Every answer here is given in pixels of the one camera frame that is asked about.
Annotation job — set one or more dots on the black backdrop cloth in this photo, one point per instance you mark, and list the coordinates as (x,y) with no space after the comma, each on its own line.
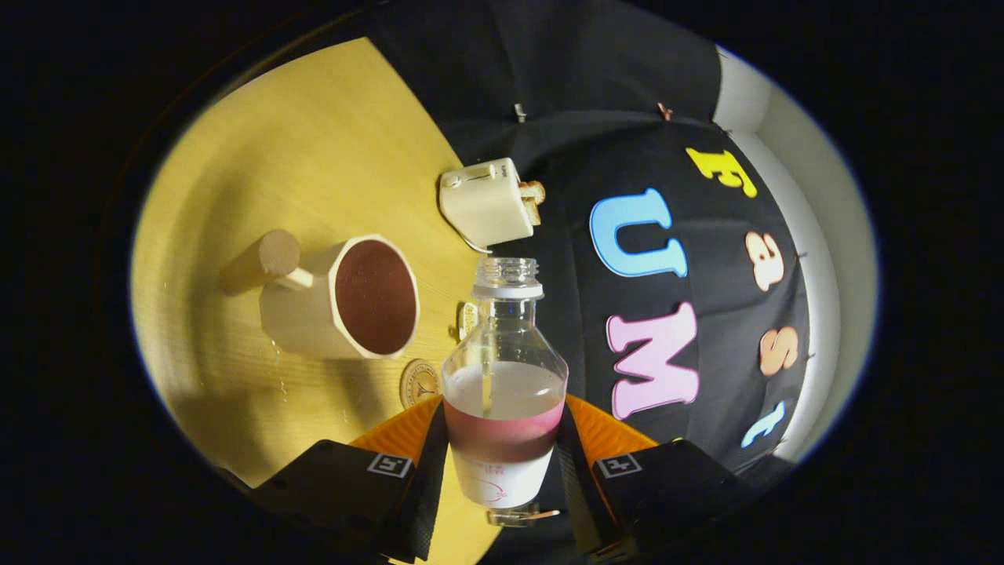
(565,94)

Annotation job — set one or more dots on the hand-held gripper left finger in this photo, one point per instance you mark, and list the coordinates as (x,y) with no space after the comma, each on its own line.
(427,486)

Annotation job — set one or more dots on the wooden table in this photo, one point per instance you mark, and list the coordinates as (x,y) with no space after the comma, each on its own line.
(314,157)

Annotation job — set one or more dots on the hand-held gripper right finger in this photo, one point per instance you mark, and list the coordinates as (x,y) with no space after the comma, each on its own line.
(580,486)

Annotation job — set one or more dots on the cream toaster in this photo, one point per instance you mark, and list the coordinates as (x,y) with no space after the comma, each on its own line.
(486,208)

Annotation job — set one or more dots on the white divided dish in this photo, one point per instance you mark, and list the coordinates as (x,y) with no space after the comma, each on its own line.
(467,322)

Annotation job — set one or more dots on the round wooden coaster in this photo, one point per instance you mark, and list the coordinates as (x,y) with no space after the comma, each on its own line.
(417,384)

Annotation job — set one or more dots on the copper clip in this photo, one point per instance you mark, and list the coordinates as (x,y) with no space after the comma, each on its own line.
(665,110)

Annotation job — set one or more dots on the clear juice bottle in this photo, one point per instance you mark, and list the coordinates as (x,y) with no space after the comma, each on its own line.
(502,447)

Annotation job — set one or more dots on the toast slice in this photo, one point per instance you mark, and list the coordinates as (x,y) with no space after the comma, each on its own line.
(534,201)

